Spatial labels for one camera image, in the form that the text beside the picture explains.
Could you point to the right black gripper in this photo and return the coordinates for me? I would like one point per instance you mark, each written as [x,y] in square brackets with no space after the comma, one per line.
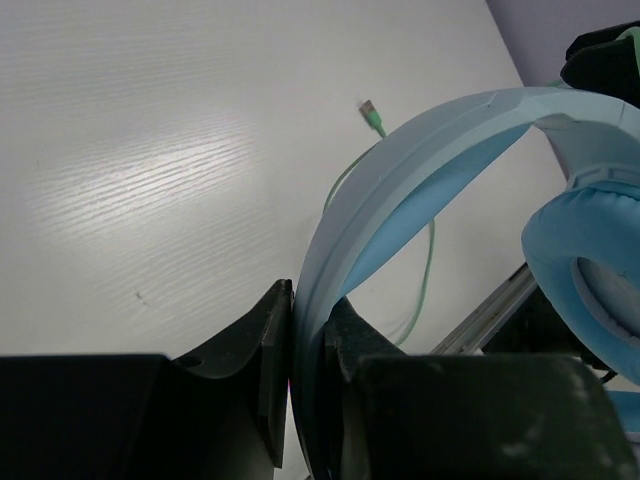
[606,62]

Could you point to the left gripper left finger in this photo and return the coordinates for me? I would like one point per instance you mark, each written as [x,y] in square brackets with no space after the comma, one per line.
[216,412]

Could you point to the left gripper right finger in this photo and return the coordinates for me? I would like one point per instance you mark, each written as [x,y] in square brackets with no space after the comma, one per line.
[390,415]

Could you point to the light blue headphones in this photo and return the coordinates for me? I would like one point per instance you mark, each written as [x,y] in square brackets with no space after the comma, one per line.
[412,174]

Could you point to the aluminium rail front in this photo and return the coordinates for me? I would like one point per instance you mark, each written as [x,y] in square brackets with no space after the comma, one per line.
[477,329]

